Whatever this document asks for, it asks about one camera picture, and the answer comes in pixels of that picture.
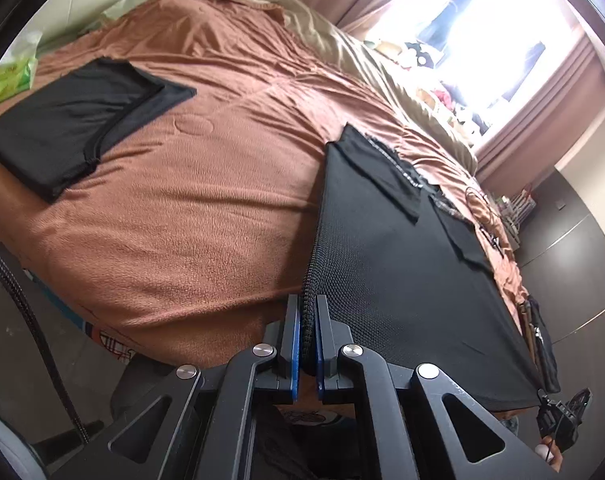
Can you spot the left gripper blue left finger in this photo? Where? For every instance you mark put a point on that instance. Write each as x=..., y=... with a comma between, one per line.
x=280, y=380

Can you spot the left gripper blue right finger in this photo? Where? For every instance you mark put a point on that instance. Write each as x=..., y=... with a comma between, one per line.
x=334, y=369

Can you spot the black mesh t-shirt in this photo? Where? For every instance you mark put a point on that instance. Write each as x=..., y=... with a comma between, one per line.
x=406, y=272

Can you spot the person's right hand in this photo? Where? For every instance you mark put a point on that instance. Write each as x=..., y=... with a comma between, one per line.
x=548, y=450

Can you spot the orange-brown bed blanket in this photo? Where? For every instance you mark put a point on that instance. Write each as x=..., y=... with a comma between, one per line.
x=183, y=240

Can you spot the dark grey wardrobe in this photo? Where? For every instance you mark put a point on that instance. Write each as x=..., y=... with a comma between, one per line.
x=562, y=260

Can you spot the teal patterned bed sheet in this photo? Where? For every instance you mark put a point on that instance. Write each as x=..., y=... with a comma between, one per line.
x=121, y=352

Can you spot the cream bedside drawer cabinet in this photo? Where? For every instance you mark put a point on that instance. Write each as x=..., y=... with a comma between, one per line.
x=515, y=210

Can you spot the plush toys on windowsill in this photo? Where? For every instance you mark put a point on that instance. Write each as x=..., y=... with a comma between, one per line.
x=416, y=59

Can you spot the folded black t-shirt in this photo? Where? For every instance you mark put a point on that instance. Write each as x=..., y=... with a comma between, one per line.
x=58, y=135

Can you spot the pink curtain right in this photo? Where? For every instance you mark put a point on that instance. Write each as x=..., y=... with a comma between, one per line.
x=529, y=145

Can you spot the green tissue pack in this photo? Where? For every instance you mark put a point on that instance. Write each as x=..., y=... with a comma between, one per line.
x=18, y=65

